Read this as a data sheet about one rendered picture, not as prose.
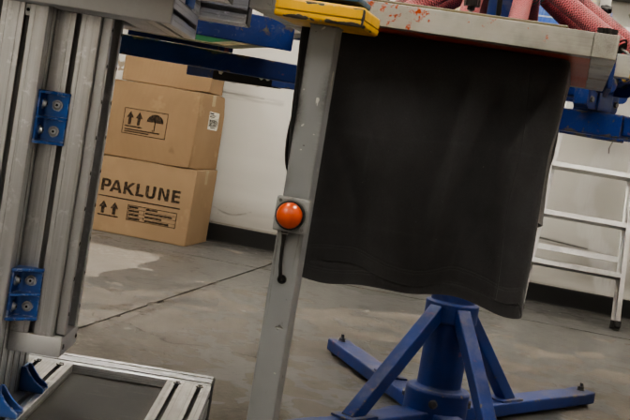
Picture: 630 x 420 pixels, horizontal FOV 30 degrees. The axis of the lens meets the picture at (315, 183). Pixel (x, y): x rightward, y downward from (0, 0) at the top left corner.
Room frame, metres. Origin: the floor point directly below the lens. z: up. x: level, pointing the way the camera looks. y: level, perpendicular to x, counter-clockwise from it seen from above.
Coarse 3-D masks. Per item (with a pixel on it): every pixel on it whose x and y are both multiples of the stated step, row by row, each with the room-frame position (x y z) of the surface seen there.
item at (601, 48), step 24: (264, 0) 1.90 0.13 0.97; (288, 24) 2.14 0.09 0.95; (384, 24) 1.86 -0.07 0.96; (408, 24) 1.85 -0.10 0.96; (432, 24) 1.85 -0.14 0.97; (456, 24) 1.84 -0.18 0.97; (480, 24) 1.83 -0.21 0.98; (504, 24) 1.82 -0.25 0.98; (528, 24) 1.82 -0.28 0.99; (528, 48) 1.82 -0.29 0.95; (552, 48) 1.81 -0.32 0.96; (576, 48) 1.80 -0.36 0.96; (600, 48) 1.79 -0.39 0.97; (600, 72) 2.06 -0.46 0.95
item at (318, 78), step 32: (288, 0) 1.65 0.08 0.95; (320, 32) 1.69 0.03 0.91; (352, 32) 1.73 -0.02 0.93; (320, 64) 1.68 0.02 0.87; (320, 96) 1.68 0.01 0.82; (320, 128) 1.68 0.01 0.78; (320, 160) 1.71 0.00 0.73; (288, 192) 1.69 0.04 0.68; (288, 256) 1.68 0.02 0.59; (288, 288) 1.68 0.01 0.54; (288, 320) 1.68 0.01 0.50; (288, 352) 1.71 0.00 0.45; (256, 384) 1.69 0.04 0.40; (256, 416) 1.69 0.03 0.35
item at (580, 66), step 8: (440, 40) 1.95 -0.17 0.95; (448, 40) 1.92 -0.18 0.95; (456, 40) 1.90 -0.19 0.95; (464, 40) 1.87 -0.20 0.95; (488, 48) 1.94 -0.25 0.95; (496, 48) 1.91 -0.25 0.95; (504, 48) 1.89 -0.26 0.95; (512, 48) 1.87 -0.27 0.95; (552, 56) 1.90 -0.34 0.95; (560, 56) 1.88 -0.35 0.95; (568, 56) 1.85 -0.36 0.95; (576, 64) 1.97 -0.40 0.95; (584, 64) 1.94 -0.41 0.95; (576, 72) 2.15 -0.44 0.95; (584, 72) 2.12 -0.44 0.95; (576, 80) 2.34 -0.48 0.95; (584, 80) 2.30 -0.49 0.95
